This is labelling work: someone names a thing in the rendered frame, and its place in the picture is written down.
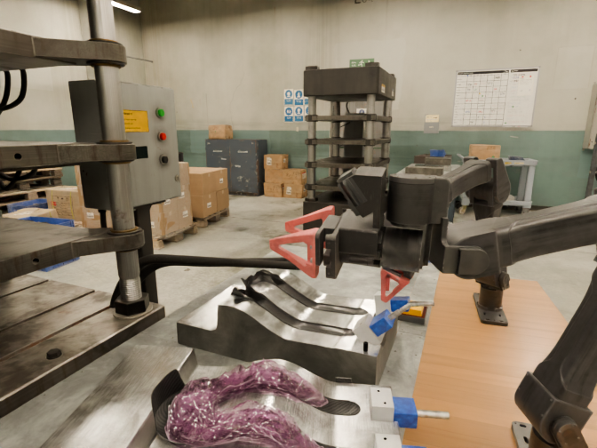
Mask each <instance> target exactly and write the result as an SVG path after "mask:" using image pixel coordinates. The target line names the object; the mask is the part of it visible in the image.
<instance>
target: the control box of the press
mask: <svg viewBox="0 0 597 448"><path fill-rule="evenodd" d="M120 84H121V93H122V102H123V118H124V127H125V135H126V139H127V140H129V141H132V142H133V143H134V144H135V147H136V156H137V158H136V159H135V161H132V162H131V163H129V170H130V179H131V195H132V204H133V212H134V221H135V226H137V227H140V228H142V229H143V230H144V237H145V244H144V245H143V246H142V247H141V248H139V249H138V255H139V258H141V257H144V256H147V255H150V254H154V247H153V237H152V228H151V219H150V208H151V206H152V205H153V204H162V203H164V202H166V200H168V199H172V198H175V197H179V196H181V187H180V176H179V151H178V139H177V127H176V115H175V102H174V91H173V89H172V88H168V87H161V86H154V85H148V84H135V83H128V82H122V81H120ZM68 88H69V94H70V101H71V108H72V115H73V121H74V127H75V135H76V142H93V143H96V142H99V141H100V140H102V135H101V128H100V113H99V105H98V98H97V90H96V83H95V79H89V80H76V81H68ZM79 167H80V174H81V181H82V188H83V194H84V207H85V208H92V209H98V212H99V216H100V226H101V227H102V228H107V221H106V211H107V210H108V211H110V202H109V195H108V187H107V173H106V166H105V165H104V164H103V163H100V162H98V161H95V162H82V163H80V165H79ZM141 291H142V292H146V293H148V297H149V301H150V302H154V303H158V295H157V285H156V275H155V271H154V272H153V273H151V274H150V275H149V276H148V277H147V278H146V279H145V280H144V281H143V282H142V284H141Z"/></svg>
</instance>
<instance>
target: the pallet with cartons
mask: <svg viewBox="0 0 597 448"><path fill-rule="evenodd" d="M189 178H190V190H191V205H192V216H193V221H196V222H197V227H198V228H207V227H208V222H218V221H220V218H219V217H228V216H229V194H228V187H227V168H206V167H189Z"/></svg>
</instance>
